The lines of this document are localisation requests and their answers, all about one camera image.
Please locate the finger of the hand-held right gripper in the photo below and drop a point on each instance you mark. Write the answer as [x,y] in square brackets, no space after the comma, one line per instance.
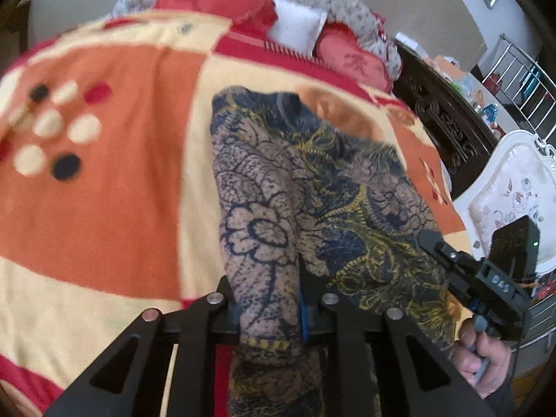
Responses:
[464,297]
[438,245]

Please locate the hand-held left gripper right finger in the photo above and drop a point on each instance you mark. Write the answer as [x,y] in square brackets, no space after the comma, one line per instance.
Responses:
[305,317]

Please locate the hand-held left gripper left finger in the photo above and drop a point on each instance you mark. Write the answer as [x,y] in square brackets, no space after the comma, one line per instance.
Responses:
[191,325]

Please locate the brown blue floral patterned garment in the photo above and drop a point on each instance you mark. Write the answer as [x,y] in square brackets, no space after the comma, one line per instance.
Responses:
[260,234]

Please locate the person's right forearm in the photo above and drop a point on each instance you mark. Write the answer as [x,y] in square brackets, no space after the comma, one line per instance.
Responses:
[499,402]

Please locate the person's right hand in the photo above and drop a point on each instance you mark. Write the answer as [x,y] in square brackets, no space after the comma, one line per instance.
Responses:
[482,360]

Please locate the white upholstered floral chair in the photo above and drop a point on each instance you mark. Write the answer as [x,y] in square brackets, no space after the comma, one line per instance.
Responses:
[499,191]

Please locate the dark carved wooden cabinet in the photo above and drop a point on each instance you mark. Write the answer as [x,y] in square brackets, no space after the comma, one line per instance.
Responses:
[443,121]

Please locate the blue packet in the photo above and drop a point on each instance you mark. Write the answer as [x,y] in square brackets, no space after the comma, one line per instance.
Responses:
[491,114]

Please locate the orange red printed blanket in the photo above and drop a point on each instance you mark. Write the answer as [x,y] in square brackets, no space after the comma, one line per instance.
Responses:
[108,208]

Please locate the cardboard box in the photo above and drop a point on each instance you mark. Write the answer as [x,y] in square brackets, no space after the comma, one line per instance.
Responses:
[443,65]

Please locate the silver metal rack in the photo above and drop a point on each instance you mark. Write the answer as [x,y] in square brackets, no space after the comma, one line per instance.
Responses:
[521,65]

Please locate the white pillow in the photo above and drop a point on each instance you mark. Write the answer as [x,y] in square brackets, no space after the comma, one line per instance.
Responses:
[295,26]

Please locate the white metal rail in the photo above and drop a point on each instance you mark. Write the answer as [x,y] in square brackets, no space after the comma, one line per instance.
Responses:
[538,325]

